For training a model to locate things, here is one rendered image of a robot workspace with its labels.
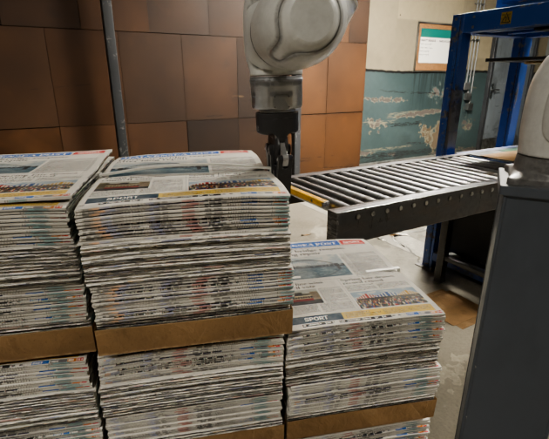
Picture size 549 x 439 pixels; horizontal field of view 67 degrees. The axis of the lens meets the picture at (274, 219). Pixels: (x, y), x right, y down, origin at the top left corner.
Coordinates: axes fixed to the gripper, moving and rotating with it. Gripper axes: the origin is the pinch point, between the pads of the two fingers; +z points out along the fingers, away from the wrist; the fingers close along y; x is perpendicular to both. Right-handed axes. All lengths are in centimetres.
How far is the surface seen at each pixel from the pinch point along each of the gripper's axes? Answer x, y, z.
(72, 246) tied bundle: -31.9, 18.6, -5.6
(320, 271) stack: 8.8, -2.0, 13.1
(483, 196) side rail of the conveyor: 100, -70, 23
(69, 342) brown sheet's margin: -34.9, 18.5, 8.9
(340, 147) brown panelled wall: 169, -424, 62
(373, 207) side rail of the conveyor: 43, -52, 17
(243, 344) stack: -10.2, 18.3, 13.7
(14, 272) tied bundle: -39.5, 18.6, -2.8
